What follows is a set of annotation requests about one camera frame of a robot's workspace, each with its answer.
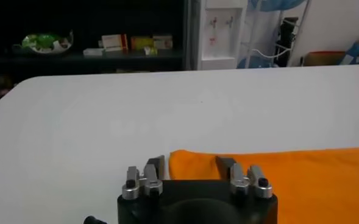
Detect small green white box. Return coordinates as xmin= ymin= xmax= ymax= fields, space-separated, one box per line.
xmin=143 ymin=46 xmax=158 ymax=57

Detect black shelf unit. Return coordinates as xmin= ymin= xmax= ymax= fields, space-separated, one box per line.
xmin=0 ymin=0 xmax=196 ymax=110

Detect black stand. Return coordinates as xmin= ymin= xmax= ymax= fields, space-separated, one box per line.
xmin=274 ymin=16 xmax=299 ymax=68

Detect blue bag white handles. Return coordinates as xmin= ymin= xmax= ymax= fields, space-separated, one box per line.
xmin=338 ymin=42 xmax=359 ymax=66

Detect white metal jug rack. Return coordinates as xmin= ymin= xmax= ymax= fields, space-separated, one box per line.
xmin=236 ymin=0 xmax=311 ymax=69

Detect white red medicine box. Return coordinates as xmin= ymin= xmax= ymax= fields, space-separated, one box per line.
xmin=101 ymin=33 xmax=129 ymax=51

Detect white green medicine box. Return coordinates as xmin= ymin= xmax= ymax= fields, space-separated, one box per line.
xmin=152 ymin=34 xmax=174 ymax=50

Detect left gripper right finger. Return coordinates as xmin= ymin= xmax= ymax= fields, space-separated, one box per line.
xmin=215 ymin=155 xmax=274 ymax=200

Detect orange t-shirt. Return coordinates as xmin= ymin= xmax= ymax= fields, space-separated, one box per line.
xmin=168 ymin=146 xmax=359 ymax=224

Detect flat white medicine box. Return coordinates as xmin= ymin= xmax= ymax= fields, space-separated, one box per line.
xmin=82 ymin=47 xmax=105 ymax=57

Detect yellow medicine box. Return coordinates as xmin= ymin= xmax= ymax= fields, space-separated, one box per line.
xmin=130 ymin=36 xmax=154 ymax=51

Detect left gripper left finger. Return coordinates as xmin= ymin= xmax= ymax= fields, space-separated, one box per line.
xmin=121 ymin=155 xmax=166 ymax=201

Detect white water dispenser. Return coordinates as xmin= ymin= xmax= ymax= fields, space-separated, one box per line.
xmin=197 ymin=0 xmax=249 ymax=71

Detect silver bowl with green packets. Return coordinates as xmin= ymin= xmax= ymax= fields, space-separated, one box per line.
xmin=12 ymin=30 xmax=74 ymax=56

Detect blue water jug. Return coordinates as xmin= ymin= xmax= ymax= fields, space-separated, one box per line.
xmin=250 ymin=0 xmax=305 ymax=13
xmin=236 ymin=55 xmax=273 ymax=69

